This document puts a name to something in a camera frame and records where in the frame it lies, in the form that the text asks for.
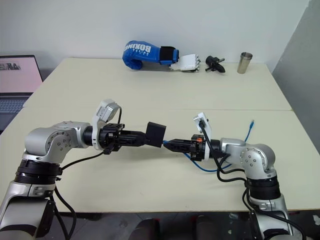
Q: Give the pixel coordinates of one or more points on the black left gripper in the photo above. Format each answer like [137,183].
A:
[110,137]

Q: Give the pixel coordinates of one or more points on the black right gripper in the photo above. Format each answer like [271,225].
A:
[197,150]

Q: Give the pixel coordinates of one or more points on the small black box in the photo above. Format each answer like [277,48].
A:
[156,133]

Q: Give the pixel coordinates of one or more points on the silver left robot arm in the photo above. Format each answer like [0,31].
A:
[47,140]

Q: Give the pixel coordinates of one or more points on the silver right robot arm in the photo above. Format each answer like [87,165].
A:
[257,157]

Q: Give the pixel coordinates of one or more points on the white robotic hand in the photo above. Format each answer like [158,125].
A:
[188,62]

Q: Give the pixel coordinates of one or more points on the blue boxing glove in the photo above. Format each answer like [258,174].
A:
[140,53]

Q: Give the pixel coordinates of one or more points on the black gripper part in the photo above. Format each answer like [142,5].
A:
[213,62]

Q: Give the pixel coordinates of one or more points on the dark rounded shape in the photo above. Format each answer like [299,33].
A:
[148,230]

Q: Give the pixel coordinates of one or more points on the metal cup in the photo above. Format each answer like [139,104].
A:
[245,63]

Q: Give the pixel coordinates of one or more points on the open laptop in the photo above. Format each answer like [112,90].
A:
[17,75]

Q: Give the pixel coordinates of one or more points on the grey partition panel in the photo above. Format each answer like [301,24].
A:
[300,75]

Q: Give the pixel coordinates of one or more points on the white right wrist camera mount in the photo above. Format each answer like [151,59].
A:
[205,125]

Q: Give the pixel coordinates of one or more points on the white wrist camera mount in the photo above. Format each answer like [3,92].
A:
[106,110]
[205,125]

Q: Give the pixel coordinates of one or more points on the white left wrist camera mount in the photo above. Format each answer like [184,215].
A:
[106,110]

